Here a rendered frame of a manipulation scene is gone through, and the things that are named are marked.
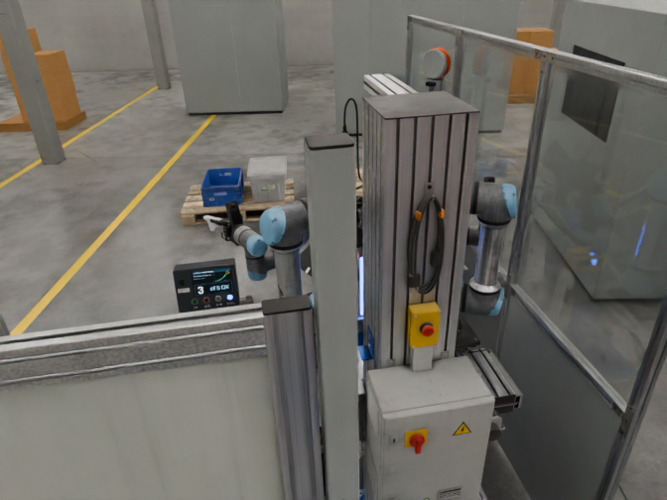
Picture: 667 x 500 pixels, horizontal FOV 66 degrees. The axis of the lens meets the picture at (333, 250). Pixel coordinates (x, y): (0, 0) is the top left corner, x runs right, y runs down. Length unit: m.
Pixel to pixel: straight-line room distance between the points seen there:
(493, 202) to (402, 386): 0.69
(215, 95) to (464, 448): 8.79
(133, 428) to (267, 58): 9.03
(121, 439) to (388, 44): 7.43
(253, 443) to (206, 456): 0.07
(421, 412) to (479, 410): 0.18
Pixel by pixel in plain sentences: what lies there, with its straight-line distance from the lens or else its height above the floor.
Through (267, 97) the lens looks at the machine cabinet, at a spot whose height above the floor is 0.30.
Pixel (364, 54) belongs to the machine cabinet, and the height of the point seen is 1.22.
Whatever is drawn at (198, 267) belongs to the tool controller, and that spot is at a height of 1.25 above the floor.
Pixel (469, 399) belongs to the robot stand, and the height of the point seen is 1.23.
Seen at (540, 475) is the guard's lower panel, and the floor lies 0.26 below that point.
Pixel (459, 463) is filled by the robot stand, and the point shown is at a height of 0.98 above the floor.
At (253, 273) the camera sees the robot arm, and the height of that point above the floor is 1.32.
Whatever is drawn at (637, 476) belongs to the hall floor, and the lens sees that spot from 3.29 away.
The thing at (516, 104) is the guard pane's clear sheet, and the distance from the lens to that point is 2.45.
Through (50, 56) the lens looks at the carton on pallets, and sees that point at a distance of 10.17.
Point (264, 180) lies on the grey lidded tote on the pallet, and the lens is 5.45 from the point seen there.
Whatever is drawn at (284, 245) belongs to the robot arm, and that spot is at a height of 1.57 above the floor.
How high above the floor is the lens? 2.36
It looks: 29 degrees down
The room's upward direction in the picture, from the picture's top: 2 degrees counter-clockwise
